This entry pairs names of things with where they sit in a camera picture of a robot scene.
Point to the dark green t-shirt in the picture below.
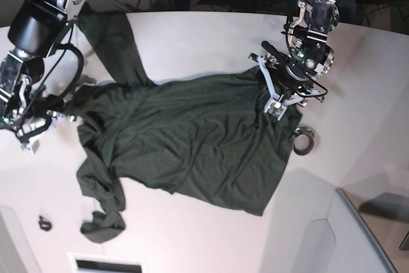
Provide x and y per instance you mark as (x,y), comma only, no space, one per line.
(207,138)

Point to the grey tape roll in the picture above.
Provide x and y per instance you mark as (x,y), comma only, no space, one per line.
(303,140)

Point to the small black clip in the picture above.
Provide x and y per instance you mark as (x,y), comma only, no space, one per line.
(44,224)

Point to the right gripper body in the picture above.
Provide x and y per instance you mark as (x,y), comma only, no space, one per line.
(14,122)

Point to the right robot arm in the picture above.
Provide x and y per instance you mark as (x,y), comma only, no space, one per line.
(36,33)

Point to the white table cable slot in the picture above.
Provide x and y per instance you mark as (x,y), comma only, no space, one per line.
(103,263)

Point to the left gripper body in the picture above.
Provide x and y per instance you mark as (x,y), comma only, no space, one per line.
(292,79)

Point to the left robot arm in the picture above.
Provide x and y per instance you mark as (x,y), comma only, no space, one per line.
(308,24)

